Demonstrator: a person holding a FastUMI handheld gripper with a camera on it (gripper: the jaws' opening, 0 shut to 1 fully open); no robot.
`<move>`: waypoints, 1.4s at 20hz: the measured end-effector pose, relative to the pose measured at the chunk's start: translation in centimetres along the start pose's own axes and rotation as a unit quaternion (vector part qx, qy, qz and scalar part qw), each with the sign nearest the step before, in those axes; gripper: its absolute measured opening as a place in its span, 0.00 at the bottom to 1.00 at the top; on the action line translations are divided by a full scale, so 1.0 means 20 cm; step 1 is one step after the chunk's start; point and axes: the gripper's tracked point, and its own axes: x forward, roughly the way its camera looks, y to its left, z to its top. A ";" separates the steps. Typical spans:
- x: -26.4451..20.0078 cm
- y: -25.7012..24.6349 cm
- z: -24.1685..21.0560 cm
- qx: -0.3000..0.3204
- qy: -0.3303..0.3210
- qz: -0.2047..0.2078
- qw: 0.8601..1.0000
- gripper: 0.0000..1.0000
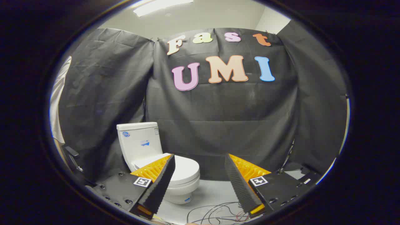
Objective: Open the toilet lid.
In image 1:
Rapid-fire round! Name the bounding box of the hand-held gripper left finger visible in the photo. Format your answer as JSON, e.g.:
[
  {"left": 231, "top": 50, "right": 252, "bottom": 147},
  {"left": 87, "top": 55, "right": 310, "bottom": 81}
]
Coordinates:
[{"left": 93, "top": 153, "right": 176, "bottom": 220}]

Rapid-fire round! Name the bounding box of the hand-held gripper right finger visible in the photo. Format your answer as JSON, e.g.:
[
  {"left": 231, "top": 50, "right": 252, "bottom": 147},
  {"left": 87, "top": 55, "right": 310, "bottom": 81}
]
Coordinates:
[{"left": 224, "top": 153, "right": 309, "bottom": 218}]

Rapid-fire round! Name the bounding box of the white toilet lid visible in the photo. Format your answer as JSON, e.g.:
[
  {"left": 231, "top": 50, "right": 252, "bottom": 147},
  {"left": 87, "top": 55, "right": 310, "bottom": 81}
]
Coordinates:
[{"left": 134, "top": 153, "right": 200, "bottom": 185}]

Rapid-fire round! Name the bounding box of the white ceramic toilet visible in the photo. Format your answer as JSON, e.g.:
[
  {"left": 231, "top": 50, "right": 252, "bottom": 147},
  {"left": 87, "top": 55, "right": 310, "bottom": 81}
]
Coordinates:
[{"left": 116, "top": 122, "right": 201, "bottom": 205}]

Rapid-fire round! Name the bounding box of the black backdrop cloth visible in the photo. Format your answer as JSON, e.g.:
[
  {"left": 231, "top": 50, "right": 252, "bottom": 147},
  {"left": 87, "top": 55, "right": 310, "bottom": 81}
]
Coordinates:
[{"left": 58, "top": 19, "right": 348, "bottom": 182}]

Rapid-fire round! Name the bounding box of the black box white label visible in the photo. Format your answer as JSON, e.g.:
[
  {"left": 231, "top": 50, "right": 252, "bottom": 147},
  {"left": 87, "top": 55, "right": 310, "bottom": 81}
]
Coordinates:
[{"left": 299, "top": 170, "right": 323, "bottom": 186}]

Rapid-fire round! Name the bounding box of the black stand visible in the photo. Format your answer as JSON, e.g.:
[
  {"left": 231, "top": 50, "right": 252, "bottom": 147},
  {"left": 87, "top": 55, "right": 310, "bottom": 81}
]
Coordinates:
[{"left": 60, "top": 144, "right": 84, "bottom": 173}]

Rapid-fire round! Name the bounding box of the white curtain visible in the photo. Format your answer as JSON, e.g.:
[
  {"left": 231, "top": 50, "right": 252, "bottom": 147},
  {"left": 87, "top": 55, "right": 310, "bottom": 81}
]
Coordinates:
[{"left": 49, "top": 56, "right": 72, "bottom": 145}]

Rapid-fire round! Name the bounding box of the tangle of thin cables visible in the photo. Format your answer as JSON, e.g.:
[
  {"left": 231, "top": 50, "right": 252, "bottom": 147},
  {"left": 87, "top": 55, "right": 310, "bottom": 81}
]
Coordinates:
[{"left": 187, "top": 202, "right": 250, "bottom": 224}]

